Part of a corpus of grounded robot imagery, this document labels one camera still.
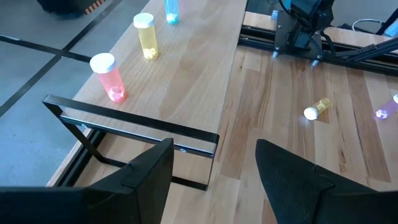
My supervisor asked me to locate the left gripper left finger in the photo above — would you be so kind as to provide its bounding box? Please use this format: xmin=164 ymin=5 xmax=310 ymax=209
xmin=81 ymin=138 xmax=174 ymax=224

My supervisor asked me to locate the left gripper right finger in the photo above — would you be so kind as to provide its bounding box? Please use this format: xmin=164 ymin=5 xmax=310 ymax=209
xmin=255 ymin=139 xmax=335 ymax=224

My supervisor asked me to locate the yellow pill bottle white cap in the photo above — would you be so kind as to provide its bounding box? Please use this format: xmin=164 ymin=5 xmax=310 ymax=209
xmin=132 ymin=12 xmax=159 ymax=60
xmin=303 ymin=97 xmax=332 ymax=121

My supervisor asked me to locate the red pill bottle white cap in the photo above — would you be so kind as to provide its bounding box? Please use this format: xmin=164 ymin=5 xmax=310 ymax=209
xmin=89 ymin=52 xmax=127 ymax=103

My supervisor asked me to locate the purple pill bottle white cap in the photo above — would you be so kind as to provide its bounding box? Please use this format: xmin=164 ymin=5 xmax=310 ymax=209
xmin=374 ymin=93 xmax=398 ymax=121

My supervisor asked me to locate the teal pill bottle white cap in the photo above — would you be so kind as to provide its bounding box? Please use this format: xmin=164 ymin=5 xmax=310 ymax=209
xmin=164 ymin=0 xmax=180 ymax=25

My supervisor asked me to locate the wooden shelf black metal frame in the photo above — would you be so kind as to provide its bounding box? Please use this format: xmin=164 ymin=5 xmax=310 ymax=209
xmin=42 ymin=0 xmax=249 ymax=191

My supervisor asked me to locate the black aluminium table frame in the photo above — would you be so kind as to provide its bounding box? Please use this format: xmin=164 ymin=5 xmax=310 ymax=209
xmin=54 ymin=7 xmax=398 ymax=188

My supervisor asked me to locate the white cable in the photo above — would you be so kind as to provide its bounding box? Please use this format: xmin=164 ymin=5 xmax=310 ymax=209
xmin=351 ymin=18 xmax=388 ymax=32

